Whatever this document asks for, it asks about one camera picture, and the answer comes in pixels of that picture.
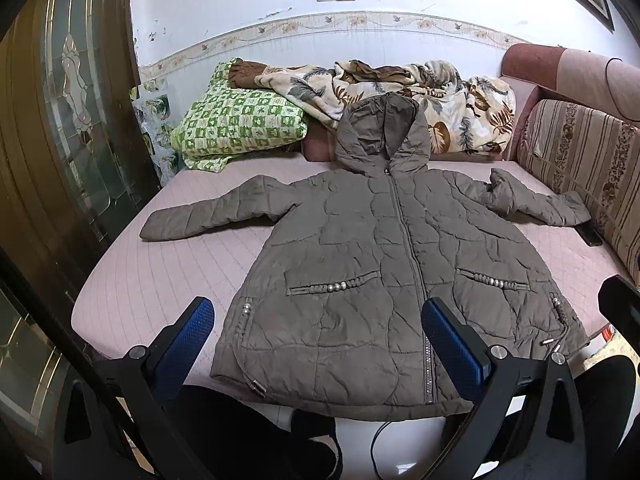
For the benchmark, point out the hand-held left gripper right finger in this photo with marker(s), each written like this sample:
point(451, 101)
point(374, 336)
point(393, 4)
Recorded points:
point(452, 345)

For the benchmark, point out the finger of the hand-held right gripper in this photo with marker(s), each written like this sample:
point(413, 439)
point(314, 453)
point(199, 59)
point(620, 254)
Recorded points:
point(620, 302)

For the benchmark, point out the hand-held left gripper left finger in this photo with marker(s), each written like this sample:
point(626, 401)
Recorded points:
point(186, 340)

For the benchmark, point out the grey-brown quilted hooded jacket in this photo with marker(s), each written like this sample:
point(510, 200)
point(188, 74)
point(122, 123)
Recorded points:
point(360, 260)

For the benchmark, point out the black phone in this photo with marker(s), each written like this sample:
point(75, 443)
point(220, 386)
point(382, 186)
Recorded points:
point(588, 236)

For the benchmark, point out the person's right leg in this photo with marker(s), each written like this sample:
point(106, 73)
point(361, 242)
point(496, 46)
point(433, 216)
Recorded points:
point(607, 395)

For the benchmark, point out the person's leg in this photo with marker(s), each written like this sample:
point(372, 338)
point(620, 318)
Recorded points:
point(235, 435)
point(607, 395)

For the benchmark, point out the person's left leg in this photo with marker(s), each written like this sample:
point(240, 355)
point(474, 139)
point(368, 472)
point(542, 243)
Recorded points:
point(235, 435)

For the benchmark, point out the striped floral sofa cushion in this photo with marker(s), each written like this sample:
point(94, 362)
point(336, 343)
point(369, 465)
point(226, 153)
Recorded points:
point(585, 160)

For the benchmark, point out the printed plastic bag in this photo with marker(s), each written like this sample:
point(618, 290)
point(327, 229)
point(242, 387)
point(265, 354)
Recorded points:
point(150, 125)

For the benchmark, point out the green checkered pillow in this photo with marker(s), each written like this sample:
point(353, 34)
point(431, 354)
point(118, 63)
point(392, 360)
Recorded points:
point(235, 120)

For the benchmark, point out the wooden door with stained glass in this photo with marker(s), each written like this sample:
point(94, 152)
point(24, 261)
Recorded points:
point(60, 150)

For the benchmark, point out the pink upholstered sofa backrest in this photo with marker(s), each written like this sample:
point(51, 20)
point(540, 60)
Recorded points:
point(575, 70)

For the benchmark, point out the leaf print blanket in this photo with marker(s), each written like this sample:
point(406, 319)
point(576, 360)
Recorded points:
point(450, 105)

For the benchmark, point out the brown cloth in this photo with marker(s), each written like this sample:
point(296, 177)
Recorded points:
point(247, 72)

